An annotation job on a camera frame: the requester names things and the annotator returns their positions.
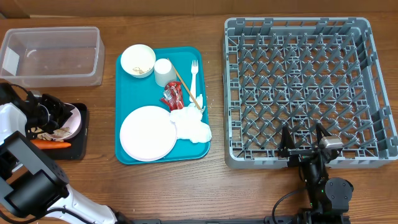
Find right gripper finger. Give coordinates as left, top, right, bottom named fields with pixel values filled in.
left=315, top=123, right=331, bottom=143
left=279, top=126, right=295, bottom=150

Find food scraps pile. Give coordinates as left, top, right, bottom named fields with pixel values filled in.
left=30, top=127, right=72, bottom=141

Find pink bowl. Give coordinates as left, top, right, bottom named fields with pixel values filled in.
left=61, top=103, right=81, bottom=140

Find orange carrot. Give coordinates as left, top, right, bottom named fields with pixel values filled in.
left=31, top=139, right=71, bottom=150

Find white bowl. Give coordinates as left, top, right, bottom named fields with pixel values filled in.
left=121, top=44, right=156, bottom=78

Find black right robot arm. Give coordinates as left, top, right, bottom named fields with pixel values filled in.
left=272, top=123, right=354, bottom=224

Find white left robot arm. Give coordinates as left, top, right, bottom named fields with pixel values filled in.
left=1, top=83, right=123, bottom=224

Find black waste tray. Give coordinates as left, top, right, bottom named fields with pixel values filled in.
left=27, top=103, right=90, bottom=160

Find grey dishwasher rack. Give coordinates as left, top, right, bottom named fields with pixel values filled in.
left=223, top=17, right=397, bottom=169

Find clear plastic bin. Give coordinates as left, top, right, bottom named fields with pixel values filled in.
left=1, top=27, right=105, bottom=88

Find teal serving tray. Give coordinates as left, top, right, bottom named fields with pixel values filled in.
left=114, top=47, right=211, bottom=165

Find pink plate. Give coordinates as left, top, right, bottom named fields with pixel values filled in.
left=119, top=106, right=177, bottom=162

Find crumpled white tissue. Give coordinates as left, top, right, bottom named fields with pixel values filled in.
left=170, top=94, right=212, bottom=143

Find white plastic fork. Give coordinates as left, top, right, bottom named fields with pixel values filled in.
left=189, top=60, right=199, bottom=102

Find white upside-down cup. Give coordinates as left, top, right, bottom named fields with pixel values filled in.
left=154, top=58, right=177, bottom=87

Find red snack wrapper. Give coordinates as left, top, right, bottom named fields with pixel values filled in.
left=160, top=81, right=184, bottom=111

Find wooden chopstick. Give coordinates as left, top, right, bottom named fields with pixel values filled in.
left=167, top=58, right=202, bottom=111

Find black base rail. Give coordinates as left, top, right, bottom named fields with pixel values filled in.
left=131, top=216, right=351, bottom=224

